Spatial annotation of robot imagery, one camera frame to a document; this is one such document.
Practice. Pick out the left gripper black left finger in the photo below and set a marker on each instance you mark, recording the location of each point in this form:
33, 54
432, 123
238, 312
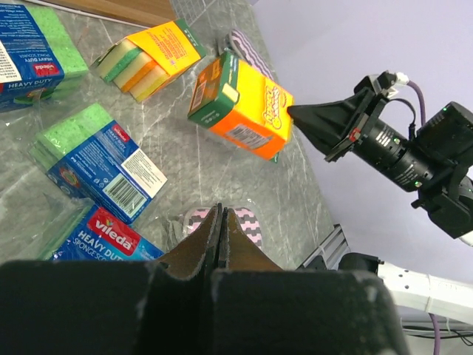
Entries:
200, 231

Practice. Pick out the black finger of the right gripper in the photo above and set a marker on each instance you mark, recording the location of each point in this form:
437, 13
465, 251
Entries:
324, 125

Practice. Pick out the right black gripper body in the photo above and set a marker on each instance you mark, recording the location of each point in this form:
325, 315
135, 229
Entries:
432, 160

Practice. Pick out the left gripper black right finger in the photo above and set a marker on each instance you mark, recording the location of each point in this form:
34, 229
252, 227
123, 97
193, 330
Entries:
241, 242

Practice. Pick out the orange sponge pack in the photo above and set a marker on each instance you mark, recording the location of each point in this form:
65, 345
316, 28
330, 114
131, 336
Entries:
145, 62
238, 103

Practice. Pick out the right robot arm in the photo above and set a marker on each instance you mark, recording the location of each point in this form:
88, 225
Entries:
408, 288

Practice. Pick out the bottom wooden shelf board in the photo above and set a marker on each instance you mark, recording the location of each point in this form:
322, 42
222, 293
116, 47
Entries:
147, 13

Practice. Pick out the blue green sponge pack lower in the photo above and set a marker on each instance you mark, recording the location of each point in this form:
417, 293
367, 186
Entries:
93, 233

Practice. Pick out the blue green sponge pack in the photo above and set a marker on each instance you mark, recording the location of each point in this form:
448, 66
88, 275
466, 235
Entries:
89, 154
38, 57
93, 233

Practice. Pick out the purple wavy sponge pack right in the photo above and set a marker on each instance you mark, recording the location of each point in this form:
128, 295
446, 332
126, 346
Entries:
236, 42

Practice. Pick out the blue green sponge pack middle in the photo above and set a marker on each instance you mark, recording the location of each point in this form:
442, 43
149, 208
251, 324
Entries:
89, 154

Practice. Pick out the blue green sponge pack upper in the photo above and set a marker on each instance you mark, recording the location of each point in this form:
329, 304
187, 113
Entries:
38, 57

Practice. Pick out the left aluminium rail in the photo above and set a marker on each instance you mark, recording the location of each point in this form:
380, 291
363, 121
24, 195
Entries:
329, 253

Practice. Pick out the white wire shelf rack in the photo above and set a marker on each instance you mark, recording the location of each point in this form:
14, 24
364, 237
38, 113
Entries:
190, 10

